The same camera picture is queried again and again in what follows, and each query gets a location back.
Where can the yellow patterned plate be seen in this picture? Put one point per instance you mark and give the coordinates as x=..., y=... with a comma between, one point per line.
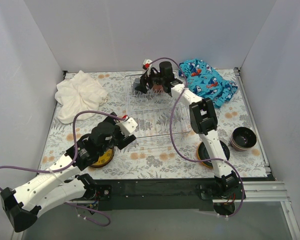
x=105, y=159

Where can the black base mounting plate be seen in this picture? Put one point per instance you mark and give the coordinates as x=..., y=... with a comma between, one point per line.
x=156, y=194

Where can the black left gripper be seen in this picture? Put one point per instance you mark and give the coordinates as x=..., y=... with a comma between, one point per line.
x=125, y=142

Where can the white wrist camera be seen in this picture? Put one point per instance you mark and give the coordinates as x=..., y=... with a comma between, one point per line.
x=128, y=126
x=147, y=65

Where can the grey ceramic mug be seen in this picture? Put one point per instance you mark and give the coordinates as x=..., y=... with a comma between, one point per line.
x=136, y=83

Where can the salmon pink ceramic mug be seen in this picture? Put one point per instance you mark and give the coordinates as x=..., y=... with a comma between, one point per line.
x=157, y=88

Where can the floral patterned table mat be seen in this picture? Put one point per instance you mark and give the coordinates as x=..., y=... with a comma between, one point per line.
x=152, y=154

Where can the dark red bowl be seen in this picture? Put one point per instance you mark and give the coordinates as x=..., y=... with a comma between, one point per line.
x=243, y=139

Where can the black iridescent plate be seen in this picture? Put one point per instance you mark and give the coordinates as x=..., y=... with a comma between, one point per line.
x=202, y=153

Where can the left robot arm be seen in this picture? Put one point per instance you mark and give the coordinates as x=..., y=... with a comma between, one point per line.
x=63, y=181

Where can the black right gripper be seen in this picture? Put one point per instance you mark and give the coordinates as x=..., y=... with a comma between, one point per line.
x=145, y=81

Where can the white wire dish rack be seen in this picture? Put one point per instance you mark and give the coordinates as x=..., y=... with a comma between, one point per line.
x=152, y=112

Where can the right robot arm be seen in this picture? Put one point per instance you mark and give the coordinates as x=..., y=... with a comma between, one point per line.
x=203, y=121

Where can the blue shark print cloth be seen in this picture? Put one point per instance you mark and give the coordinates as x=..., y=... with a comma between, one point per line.
x=204, y=81

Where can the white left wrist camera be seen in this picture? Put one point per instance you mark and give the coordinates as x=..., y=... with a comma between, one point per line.
x=128, y=126

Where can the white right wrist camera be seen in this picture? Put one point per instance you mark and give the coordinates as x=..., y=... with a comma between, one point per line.
x=147, y=65

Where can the aluminium frame rail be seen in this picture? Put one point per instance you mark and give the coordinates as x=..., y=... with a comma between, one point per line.
x=176, y=209

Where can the white crumpled cloth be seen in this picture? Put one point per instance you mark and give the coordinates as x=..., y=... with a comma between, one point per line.
x=80, y=93

